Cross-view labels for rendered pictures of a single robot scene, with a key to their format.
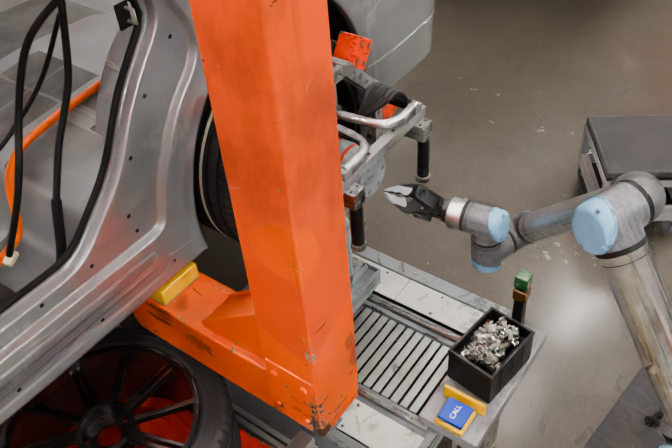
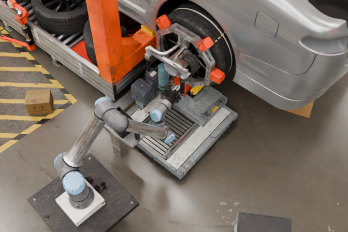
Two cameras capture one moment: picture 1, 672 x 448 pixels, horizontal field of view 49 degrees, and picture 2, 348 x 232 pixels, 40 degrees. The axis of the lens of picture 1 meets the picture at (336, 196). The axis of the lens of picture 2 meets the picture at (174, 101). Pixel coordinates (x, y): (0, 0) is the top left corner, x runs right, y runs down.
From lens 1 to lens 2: 331 cm
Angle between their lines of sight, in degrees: 59
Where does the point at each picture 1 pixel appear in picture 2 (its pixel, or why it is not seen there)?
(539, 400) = (144, 179)
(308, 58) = not seen: outside the picture
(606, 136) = (270, 220)
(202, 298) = (142, 38)
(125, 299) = (131, 13)
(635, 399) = (113, 182)
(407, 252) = (229, 146)
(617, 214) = (99, 103)
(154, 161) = not seen: outside the picture
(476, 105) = not seen: outside the picture
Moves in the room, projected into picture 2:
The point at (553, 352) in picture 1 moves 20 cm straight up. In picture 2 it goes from (165, 190) to (165, 179)
